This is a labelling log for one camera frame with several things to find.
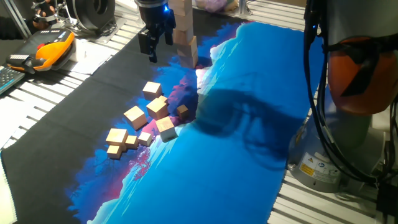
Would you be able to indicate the white paper sheets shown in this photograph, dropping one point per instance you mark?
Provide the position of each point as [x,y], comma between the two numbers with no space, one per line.
[88,57]

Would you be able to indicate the aluminium frame post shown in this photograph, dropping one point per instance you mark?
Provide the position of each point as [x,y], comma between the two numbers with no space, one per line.
[17,18]

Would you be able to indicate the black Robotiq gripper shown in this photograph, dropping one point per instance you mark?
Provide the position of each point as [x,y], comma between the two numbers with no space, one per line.
[155,18]

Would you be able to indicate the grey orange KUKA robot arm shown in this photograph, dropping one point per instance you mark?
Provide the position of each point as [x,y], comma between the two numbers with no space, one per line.
[351,18]

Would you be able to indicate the orange black teach pendant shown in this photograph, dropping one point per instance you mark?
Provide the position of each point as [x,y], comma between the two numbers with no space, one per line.
[53,49]

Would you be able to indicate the small wooden cube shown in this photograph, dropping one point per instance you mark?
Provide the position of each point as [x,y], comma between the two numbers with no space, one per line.
[182,111]
[163,99]
[113,151]
[145,138]
[131,141]

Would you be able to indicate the purple plastic bag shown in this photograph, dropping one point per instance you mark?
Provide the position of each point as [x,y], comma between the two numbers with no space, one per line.
[214,4]

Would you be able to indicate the bare human hand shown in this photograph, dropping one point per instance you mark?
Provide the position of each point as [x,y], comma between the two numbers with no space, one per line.
[42,21]

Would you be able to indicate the black round spool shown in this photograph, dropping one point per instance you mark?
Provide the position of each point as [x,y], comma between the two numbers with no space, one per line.
[84,14]

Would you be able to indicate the metal post with foot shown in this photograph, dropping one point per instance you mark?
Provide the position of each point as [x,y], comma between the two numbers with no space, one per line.
[244,7]

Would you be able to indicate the dark computer keyboard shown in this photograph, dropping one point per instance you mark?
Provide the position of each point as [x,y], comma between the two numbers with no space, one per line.
[7,77]

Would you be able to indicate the grey metal base plate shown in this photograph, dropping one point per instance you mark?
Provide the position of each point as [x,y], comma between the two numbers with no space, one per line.
[105,35]

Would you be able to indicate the blue landscape printed cloth mat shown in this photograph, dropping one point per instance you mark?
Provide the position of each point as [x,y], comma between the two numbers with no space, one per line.
[217,171]

